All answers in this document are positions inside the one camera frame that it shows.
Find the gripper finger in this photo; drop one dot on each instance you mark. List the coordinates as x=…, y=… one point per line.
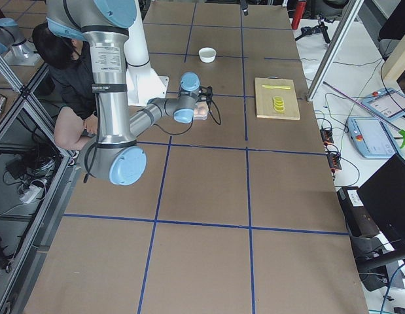
x=244, y=7

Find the clear plastic egg box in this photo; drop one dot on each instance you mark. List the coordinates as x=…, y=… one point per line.
x=200, y=105

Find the black box device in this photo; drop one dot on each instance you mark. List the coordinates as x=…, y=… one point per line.
x=358, y=220

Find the red bottle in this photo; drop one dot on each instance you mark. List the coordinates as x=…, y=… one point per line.
x=298, y=14

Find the white bowl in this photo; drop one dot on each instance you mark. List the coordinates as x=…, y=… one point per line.
x=207, y=54

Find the black tripod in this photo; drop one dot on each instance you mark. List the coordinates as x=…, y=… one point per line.
x=320, y=28

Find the yellow plastic knife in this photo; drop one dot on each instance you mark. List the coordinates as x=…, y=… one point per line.
x=276, y=87

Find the wooden cutting board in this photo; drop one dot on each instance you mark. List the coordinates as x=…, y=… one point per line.
x=264, y=99

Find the teach pendant far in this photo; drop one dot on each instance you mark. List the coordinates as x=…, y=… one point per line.
x=386, y=103

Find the teach pendant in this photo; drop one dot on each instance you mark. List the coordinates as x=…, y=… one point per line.
x=386, y=103
x=371, y=138

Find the orange black usb hub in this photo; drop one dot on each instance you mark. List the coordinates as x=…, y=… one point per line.
x=332, y=152

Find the teach pendant near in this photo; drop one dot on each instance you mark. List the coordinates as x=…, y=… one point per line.
x=371, y=138

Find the seated person in black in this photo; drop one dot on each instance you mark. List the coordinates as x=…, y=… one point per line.
x=70, y=68

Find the black monitor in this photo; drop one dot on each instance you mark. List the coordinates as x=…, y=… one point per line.
x=383, y=196

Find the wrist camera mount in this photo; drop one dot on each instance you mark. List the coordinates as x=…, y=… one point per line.
x=206, y=94

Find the aluminium frame post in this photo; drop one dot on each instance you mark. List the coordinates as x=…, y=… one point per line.
x=348, y=17

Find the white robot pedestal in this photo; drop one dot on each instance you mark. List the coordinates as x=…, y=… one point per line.
x=143, y=83

